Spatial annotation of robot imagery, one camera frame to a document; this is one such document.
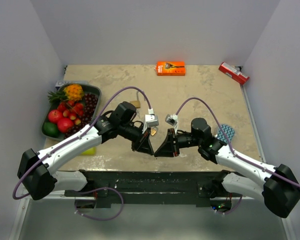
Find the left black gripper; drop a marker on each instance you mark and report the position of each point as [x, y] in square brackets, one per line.
[142, 143]

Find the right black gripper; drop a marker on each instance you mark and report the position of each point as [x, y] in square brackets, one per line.
[166, 149]

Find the small brass padlock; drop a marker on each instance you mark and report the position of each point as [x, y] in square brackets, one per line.
[153, 130]

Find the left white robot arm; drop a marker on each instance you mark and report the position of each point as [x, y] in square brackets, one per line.
[39, 172]

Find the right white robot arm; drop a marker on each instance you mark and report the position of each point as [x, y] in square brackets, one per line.
[275, 186]

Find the yellow green bottle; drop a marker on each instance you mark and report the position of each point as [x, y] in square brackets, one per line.
[89, 152]

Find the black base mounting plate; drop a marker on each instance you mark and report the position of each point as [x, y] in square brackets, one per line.
[198, 188]

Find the blue zigzag patterned pouch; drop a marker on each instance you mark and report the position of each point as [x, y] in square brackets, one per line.
[225, 133]

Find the orange razor box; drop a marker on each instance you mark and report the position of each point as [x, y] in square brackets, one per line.
[170, 68]

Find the dark green fruit tray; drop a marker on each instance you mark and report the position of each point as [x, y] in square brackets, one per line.
[58, 101]

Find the red apple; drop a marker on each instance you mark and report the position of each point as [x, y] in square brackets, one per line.
[54, 116]
[64, 125]

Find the green lime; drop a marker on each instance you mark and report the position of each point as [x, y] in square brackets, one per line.
[50, 129]

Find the red white box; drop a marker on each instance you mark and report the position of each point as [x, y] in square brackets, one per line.
[233, 73]

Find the small white blue box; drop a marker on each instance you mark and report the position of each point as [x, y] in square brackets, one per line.
[59, 84]

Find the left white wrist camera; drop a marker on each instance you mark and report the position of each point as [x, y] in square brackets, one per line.
[150, 120]

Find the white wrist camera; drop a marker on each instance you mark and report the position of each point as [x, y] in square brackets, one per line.
[150, 120]
[172, 119]

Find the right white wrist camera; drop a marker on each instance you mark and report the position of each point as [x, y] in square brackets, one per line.
[172, 119]

